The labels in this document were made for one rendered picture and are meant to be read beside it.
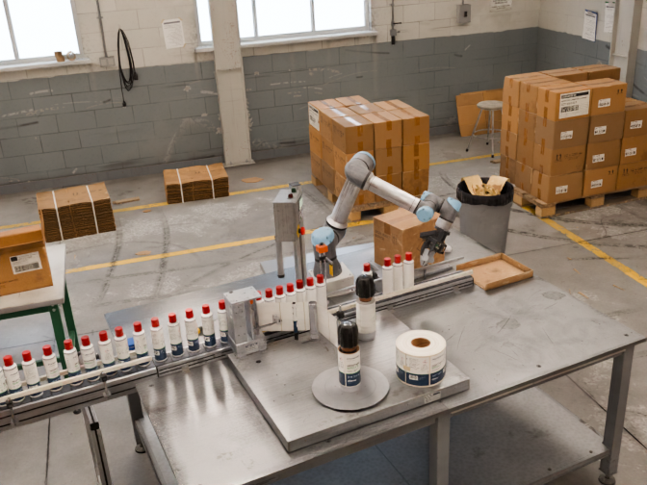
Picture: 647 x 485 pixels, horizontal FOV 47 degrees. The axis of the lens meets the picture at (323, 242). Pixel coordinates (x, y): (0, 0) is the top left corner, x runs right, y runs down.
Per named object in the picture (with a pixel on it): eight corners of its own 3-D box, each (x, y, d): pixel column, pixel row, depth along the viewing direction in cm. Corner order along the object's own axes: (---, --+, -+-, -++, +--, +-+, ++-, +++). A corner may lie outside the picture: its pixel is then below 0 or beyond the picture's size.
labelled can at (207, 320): (206, 349, 329) (201, 309, 321) (203, 344, 334) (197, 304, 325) (218, 346, 331) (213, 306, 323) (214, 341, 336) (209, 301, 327)
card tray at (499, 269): (485, 291, 377) (486, 283, 376) (455, 271, 399) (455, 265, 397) (532, 276, 389) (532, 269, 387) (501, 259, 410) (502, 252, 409)
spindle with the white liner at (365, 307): (362, 343, 328) (360, 282, 316) (352, 334, 335) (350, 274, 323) (379, 337, 331) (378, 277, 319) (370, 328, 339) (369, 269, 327)
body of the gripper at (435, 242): (431, 251, 360) (442, 229, 358) (421, 245, 368) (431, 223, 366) (442, 256, 364) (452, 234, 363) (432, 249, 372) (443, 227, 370)
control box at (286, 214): (275, 242, 334) (271, 202, 326) (283, 226, 349) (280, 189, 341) (297, 242, 332) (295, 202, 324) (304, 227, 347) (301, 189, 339)
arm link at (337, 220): (313, 242, 389) (349, 154, 360) (323, 231, 401) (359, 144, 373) (333, 253, 387) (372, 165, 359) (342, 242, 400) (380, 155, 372)
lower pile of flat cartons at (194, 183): (167, 205, 753) (164, 185, 744) (164, 188, 801) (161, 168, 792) (230, 196, 766) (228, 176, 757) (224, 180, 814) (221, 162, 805)
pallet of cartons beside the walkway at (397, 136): (431, 209, 707) (432, 116, 671) (349, 223, 684) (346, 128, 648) (382, 172, 812) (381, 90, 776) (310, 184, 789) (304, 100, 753)
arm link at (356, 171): (344, 162, 351) (436, 210, 346) (350, 154, 360) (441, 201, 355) (334, 182, 357) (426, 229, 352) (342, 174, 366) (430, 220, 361)
